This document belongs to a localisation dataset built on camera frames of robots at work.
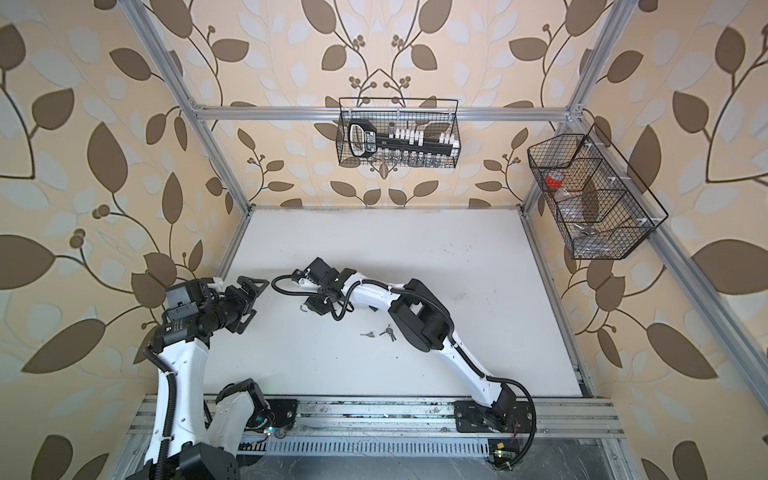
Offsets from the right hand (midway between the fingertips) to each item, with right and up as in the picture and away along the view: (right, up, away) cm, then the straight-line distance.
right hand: (315, 300), depth 95 cm
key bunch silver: (+18, -9, -6) cm, 21 cm away
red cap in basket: (+73, +38, -8) cm, 82 cm away
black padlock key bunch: (+24, -8, -6) cm, 26 cm away
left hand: (-9, +6, -18) cm, 21 cm away
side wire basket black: (+77, +28, -22) cm, 85 cm away
